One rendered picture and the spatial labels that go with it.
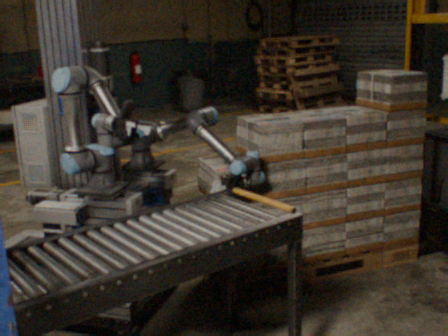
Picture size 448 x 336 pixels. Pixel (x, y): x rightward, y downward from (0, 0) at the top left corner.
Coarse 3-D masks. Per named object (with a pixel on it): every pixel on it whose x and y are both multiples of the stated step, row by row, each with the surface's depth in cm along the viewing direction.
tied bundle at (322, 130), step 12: (300, 120) 338; (312, 120) 336; (324, 120) 337; (336, 120) 340; (312, 132) 336; (324, 132) 339; (336, 132) 342; (312, 144) 338; (324, 144) 341; (336, 144) 344
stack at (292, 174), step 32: (288, 160) 337; (320, 160) 343; (352, 160) 351; (384, 160) 360; (256, 192) 332; (320, 192) 349; (352, 192) 356; (384, 192) 365; (352, 224) 362; (256, 256) 343; (352, 256) 368
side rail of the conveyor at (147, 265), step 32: (256, 224) 243; (288, 224) 248; (160, 256) 213; (192, 256) 217; (224, 256) 228; (64, 288) 190; (96, 288) 194; (128, 288) 202; (160, 288) 211; (32, 320) 181; (64, 320) 188
